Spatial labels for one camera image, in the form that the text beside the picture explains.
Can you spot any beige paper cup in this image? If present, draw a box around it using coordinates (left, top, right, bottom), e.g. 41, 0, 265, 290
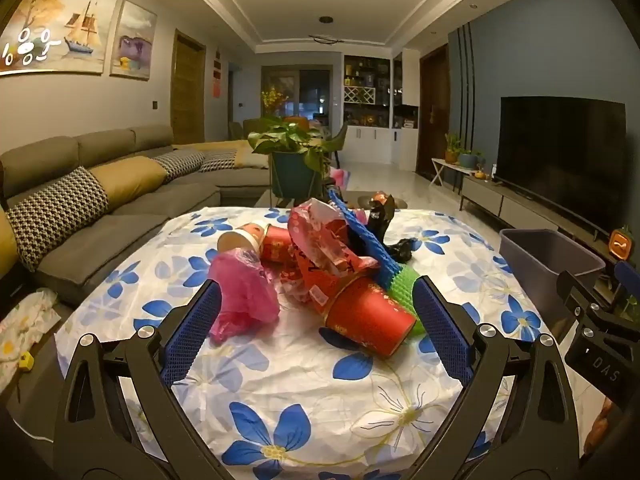
218, 223, 266, 257

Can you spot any small plant orange pot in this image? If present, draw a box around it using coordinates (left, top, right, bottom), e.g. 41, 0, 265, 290
444, 133, 464, 164

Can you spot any grey dining chair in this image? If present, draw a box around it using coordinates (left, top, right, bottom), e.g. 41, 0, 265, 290
324, 122, 350, 169

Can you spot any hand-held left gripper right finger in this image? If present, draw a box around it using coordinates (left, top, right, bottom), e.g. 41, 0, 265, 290
395, 277, 583, 480

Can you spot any black plastic bag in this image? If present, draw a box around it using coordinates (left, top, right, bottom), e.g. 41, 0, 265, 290
350, 195, 414, 264

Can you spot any dark wooden door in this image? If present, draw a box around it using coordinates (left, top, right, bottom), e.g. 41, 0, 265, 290
418, 43, 452, 177

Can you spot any purple painting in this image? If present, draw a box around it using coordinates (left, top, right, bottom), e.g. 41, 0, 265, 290
110, 0, 159, 81

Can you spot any white display cabinet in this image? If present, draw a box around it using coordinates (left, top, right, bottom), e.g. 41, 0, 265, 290
343, 51, 420, 172

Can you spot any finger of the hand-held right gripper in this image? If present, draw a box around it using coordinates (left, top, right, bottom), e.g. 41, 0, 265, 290
612, 259, 640, 321
556, 270, 621, 343

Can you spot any large houndstooth pillow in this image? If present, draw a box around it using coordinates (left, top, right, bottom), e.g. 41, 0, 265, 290
5, 166, 109, 272

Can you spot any red wrapper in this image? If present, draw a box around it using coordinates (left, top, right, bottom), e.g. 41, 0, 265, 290
286, 199, 381, 307

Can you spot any small houndstooth pillow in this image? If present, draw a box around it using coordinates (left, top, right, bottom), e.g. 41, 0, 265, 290
199, 150, 239, 172
152, 150, 207, 182

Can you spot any person's right hand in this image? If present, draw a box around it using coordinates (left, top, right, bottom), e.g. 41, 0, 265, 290
587, 397, 621, 458

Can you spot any yellow flower bouquet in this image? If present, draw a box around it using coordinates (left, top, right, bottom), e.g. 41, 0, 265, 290
261, 87, 290, 112

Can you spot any grey television cabinet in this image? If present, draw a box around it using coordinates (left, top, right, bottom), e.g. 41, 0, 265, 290
459, 174, 618, 262

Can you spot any mustard yellow pillow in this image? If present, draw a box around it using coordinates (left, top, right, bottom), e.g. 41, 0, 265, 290
97, 156, 168, 209
0, 209, 27, 263

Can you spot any sailboat painting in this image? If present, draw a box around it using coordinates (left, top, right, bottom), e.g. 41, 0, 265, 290
0, 0, 119, 77

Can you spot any blue foam net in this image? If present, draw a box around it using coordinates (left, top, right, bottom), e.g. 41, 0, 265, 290
327, 191, 403, 292

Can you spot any pink plastic bag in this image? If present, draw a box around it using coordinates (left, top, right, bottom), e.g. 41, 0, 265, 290
207, 249, 281, 343

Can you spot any yellow sofa blanket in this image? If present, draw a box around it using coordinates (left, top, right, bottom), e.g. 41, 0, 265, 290
174, 140, 271, 169

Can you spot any pale floral cloth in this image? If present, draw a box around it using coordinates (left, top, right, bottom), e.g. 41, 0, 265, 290
0, 289, 62, 367

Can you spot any flat screen television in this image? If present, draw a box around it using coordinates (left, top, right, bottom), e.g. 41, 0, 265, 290
499, 95, 628, 235

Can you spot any large red paper cup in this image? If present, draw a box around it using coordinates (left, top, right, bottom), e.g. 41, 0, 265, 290
322, 275, 418, 360

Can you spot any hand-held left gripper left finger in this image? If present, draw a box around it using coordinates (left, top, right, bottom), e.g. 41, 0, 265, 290
52, 277, 223, 480

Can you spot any white side table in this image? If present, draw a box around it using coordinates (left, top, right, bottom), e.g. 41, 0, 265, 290
431, 157, 477, 189

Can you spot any potted plant teal pot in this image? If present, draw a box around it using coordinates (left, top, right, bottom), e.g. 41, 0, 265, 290
248, 116, 334, 200

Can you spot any green foam net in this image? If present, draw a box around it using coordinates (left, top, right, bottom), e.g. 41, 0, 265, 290
387, 267, 427, 337

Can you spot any grey sectional sofa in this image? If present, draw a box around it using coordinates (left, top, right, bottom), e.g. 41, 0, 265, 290
0, 125, 273, 307

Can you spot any light wooden door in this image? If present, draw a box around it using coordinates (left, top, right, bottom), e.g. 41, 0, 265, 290
171, 29, 207, 146

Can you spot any grey plastic waste bin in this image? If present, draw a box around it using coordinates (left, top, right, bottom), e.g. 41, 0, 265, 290
500, 229, 607, 311

